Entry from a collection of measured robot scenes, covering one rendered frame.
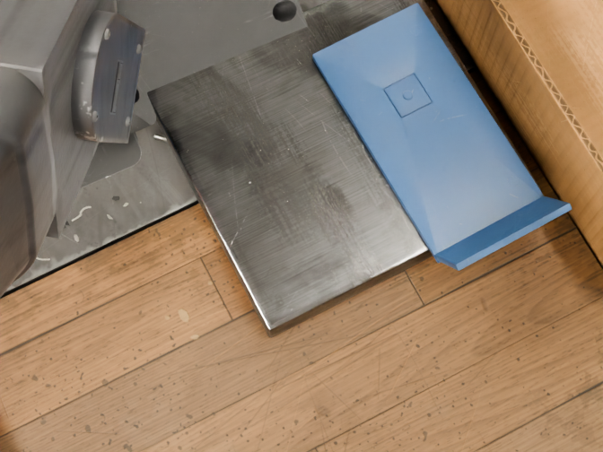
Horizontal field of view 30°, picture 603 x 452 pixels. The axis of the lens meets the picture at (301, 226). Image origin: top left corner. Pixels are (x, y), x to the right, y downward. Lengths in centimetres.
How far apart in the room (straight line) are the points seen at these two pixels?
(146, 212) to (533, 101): 22
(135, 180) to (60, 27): 37
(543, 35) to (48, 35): 45
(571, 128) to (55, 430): 31
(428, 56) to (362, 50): 4
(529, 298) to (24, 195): 41
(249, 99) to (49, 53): 37
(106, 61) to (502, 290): 37
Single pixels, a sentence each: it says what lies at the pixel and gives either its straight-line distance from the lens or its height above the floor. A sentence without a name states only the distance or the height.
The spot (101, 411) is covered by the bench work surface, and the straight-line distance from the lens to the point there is 62.
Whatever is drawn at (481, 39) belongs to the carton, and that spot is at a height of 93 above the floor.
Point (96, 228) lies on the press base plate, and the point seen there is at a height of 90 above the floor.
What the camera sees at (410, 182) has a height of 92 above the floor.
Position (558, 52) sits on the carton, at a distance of 69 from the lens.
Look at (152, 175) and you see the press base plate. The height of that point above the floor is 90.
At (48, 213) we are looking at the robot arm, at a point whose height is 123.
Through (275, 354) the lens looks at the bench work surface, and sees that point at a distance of 62.
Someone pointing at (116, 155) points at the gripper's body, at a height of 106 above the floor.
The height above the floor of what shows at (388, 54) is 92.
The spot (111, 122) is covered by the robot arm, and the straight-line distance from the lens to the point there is 32.
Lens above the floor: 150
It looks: 72 degrees down
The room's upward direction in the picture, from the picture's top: 2 degrees clockwise
